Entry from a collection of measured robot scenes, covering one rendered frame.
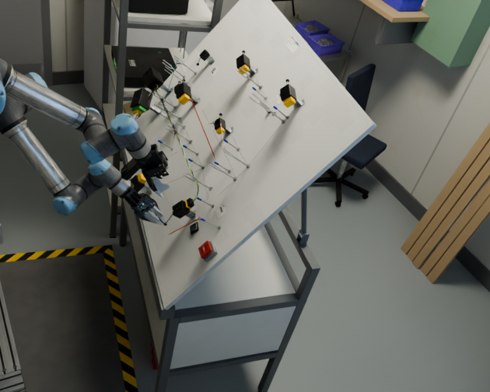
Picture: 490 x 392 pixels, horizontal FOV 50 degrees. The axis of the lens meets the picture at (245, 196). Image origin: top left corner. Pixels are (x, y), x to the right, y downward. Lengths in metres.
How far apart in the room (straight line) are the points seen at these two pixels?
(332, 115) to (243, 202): 0.44
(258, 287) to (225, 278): 0.15
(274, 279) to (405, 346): 1.33
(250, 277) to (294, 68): 0.90
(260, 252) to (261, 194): 0.59
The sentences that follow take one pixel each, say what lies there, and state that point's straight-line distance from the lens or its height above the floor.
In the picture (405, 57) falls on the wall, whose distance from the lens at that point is 4.31.
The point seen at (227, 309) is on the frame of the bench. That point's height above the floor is 0.80.
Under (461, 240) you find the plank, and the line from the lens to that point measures 3.72.
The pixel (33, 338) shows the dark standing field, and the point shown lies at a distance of 3.03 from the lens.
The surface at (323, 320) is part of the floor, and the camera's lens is 3.32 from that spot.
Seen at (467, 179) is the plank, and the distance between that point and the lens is 3.67.
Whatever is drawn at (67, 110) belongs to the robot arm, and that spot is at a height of 1.56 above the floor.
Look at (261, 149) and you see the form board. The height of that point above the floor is 1.40.
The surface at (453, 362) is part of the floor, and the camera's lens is 3.53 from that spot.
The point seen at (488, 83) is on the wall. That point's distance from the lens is 3.85.
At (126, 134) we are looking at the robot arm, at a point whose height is 1.54.
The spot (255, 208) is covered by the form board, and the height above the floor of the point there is 1.29.
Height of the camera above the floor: 2.50
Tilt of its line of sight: 39 degrees down
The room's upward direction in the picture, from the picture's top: 15 degrees clockwise
